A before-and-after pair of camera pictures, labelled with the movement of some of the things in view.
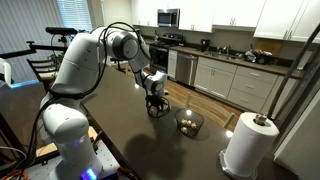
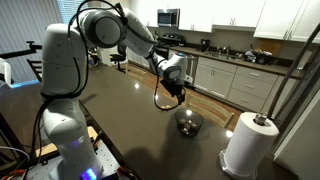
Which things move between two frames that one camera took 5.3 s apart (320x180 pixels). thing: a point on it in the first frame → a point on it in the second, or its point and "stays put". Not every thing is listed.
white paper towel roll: (249, 146) stays put
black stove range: (159, 51) stays put
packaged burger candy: (184, 129) stays put
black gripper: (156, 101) → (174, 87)
